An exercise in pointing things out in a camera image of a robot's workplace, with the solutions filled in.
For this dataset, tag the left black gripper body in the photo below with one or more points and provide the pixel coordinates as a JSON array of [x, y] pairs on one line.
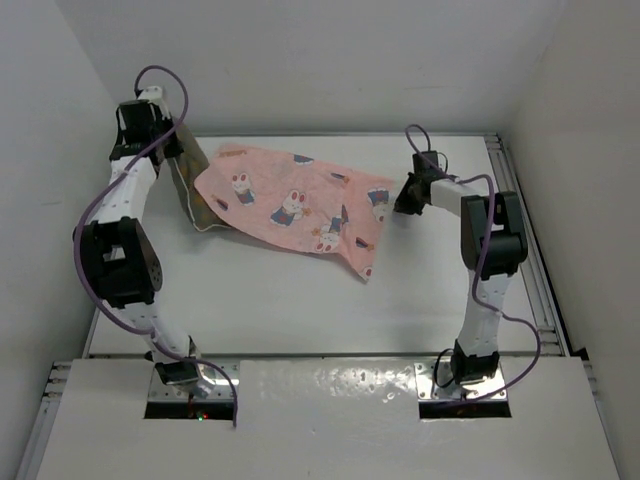
[[163, 125]]

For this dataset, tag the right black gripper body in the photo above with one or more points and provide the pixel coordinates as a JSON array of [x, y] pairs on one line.
[[409, 195]]

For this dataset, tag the grey pillow orange flowers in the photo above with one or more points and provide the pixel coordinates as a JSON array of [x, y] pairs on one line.
[[185, 168]]

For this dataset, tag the pink bunny pillowcase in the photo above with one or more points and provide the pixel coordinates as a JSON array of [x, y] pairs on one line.
[[299, 203]]

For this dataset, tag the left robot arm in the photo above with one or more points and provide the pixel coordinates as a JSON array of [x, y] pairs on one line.
[[116, 260]]

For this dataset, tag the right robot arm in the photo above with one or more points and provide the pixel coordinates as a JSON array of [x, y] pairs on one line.
[[493, 245]]

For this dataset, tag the white front cover panel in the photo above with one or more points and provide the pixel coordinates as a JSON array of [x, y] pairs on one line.
[[325, 419]]

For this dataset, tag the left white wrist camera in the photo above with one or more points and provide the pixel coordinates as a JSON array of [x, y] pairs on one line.
[[157, 96]]

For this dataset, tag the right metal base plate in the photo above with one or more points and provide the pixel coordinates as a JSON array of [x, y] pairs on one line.
[[430, 390]]

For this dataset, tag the metal base plate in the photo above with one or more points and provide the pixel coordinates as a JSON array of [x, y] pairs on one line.
[[430, 390], [175, 382]]

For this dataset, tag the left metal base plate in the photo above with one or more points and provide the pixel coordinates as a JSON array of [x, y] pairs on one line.
[[175, 382]]

